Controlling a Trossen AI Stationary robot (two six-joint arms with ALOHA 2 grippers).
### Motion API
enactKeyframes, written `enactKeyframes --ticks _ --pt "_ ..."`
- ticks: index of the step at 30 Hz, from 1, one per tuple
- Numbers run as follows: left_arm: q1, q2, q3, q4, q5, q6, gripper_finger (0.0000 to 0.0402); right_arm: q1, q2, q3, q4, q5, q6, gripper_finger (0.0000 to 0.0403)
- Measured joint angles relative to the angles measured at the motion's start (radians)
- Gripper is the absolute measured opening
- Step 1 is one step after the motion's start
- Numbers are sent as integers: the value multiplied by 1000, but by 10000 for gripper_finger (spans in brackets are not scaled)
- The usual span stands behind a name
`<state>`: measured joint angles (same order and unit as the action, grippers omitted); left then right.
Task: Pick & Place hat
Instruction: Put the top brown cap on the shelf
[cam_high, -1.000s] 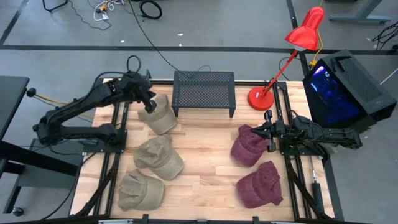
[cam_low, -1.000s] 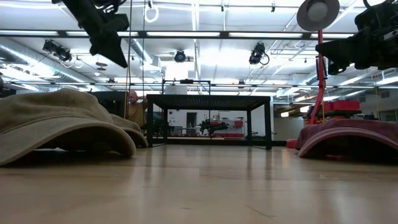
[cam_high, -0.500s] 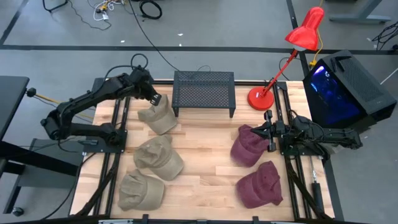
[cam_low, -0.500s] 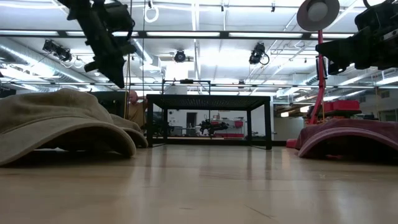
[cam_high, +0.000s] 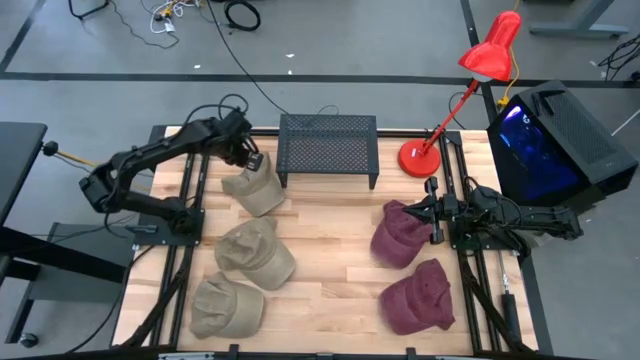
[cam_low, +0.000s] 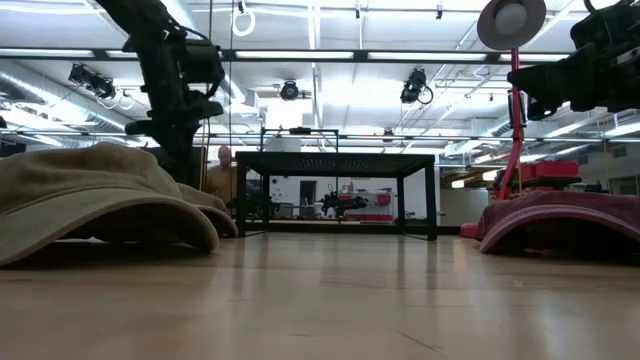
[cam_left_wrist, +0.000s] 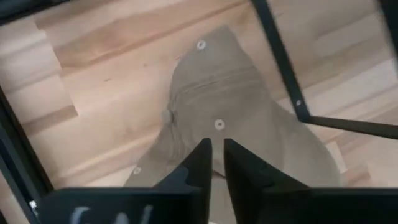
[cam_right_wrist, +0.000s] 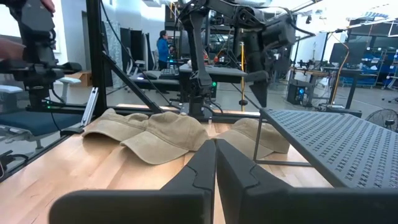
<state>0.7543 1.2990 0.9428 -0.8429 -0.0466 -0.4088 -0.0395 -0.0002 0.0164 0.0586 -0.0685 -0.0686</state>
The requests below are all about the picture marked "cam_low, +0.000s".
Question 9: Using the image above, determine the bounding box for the black metal mesh rack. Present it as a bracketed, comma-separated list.
[234, 151, 439, 242]

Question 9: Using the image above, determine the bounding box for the white hanging ring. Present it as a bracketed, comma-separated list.
[231, 8, 257, 38]

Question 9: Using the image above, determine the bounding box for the black overhead frame bar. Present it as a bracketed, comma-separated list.
[0, 47, 571, 65]

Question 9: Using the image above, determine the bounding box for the black table border rail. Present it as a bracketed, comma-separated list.
[238, 221, 462, 236]

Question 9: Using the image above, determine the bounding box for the red desk lamp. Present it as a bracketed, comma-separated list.
[459, 0, 548, 240]

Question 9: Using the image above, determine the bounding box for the black ceiling spotlight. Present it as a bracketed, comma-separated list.
[399, 68, 434, 105]
[68, 63, 117, 100]
[279, 79, 300, 102]

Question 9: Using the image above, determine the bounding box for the beige baseball cap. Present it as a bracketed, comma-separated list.
[175, 182, 240, 240]
[0, 141, 221, 268]

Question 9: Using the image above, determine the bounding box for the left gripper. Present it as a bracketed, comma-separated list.
[124, 94, 225, 187]

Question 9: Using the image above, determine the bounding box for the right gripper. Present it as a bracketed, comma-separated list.
[507, 0, 640, 121]

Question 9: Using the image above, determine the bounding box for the white shelf with red bins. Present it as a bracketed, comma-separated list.
[342, 189, 395, 223]

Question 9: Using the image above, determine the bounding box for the maroon baseball cap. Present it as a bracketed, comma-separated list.
[473, 189, 640, 259]

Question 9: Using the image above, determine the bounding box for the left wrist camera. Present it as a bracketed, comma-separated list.
[175, 29, 226, 97]

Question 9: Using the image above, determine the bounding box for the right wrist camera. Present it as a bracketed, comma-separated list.
[569, 4, 631, 51]

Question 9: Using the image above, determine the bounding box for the yellow hanging cable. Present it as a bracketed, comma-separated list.
[198, 117, 208, 191]

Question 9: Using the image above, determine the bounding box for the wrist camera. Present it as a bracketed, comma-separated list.
[569, 4, 631, 51]
[175, 29, 226, 97]

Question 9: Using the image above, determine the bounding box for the red storage bin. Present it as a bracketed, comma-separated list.
[519, 160, 580, 180]

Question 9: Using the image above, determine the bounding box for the person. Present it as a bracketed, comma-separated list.
[205, 144, 239, 206]

